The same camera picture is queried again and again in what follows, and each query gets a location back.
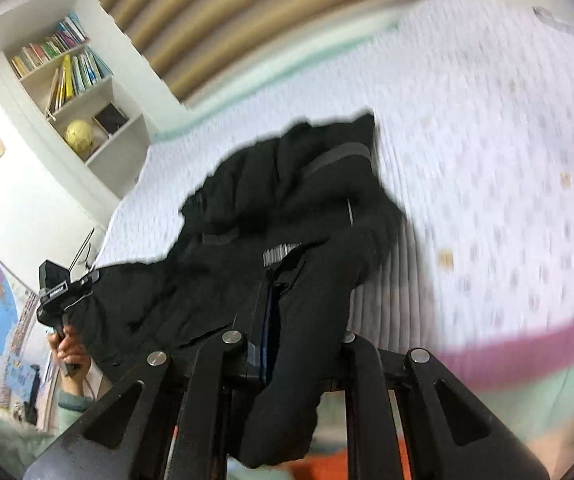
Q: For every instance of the blue paper sheet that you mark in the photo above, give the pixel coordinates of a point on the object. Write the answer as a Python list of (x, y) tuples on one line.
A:
[(22, 382)]

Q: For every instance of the person's left hand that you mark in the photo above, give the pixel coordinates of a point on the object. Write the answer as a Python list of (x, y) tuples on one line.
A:
[(74, 355)]

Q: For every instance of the thin black rod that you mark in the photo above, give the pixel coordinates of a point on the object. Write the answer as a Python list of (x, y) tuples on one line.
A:
[(86, 250)]

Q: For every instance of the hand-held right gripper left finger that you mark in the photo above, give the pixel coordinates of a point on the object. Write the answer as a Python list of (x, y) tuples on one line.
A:
[(267, 332)]

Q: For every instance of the white quilted bed cover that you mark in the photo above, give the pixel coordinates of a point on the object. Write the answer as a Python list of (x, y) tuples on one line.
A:
[(467, 135)]

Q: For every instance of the white bookshelf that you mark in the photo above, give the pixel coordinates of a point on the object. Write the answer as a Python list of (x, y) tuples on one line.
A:
[(122, 155)]

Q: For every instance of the striped wooden headboard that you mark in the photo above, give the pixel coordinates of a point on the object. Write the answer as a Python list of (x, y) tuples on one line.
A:
[(217, 20)]

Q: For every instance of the row of small colourful books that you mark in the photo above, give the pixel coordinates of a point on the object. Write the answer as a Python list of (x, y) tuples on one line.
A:
[(49, 50)]

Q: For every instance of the person's left forearm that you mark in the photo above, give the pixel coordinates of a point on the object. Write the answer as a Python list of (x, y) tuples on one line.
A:
[(72, 407)]

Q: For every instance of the row of tall picture books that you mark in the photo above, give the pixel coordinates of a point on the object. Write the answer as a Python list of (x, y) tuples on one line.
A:
[(74, 77)]

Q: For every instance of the black hooded jacket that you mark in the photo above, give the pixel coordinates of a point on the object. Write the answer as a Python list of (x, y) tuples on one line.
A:
[(277, 185)]

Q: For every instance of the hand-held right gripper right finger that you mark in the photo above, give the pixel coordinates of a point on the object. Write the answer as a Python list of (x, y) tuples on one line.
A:
[(362, 385)]

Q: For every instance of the yellow globe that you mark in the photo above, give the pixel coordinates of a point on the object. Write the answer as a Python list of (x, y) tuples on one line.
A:
[(79, 135)]

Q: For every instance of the black picture frame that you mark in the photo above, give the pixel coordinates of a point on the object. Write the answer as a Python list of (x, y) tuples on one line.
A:
[(111, 117)]

